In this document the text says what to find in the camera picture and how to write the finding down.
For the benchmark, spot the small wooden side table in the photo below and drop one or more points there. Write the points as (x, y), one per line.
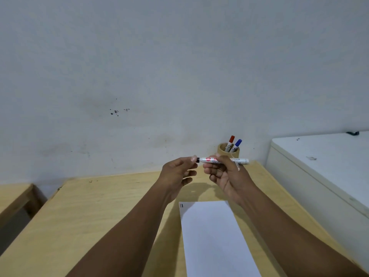
(14, 199)

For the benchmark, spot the blue capped white marker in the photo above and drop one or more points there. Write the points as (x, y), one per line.
(237, 144)

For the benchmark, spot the person's left middle finger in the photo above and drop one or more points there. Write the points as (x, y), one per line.
(190, 173)

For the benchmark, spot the person's right hand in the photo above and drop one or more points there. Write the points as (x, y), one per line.
(230, 181)

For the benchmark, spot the white cabinet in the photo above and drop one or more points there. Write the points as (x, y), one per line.
(320, 175)

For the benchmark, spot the white marker with black end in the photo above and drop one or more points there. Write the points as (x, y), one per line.
(241, 161)

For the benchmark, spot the white paper sheet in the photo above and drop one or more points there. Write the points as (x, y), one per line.
(214, 239)

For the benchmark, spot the person's right forearm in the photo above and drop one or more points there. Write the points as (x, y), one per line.
(291, 239)

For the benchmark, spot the round wooden pen holder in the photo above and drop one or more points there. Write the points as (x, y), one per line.
(235, 154)

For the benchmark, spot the person's right middle finger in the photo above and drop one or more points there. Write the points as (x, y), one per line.
(214, 171)

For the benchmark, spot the red capped white marker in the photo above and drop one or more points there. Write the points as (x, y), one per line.
(230, 142)

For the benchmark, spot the person's left forearm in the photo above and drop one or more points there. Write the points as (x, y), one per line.
(126, 236)

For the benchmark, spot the person's left hand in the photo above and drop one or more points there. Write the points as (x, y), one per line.
(173, 177)

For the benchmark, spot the person's left thumb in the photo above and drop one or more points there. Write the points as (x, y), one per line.
(186, 160)

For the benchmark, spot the small black object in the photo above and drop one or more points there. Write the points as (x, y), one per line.
(353, 133)

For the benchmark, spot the person's right thumb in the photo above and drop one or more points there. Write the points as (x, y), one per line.
(224, 162)

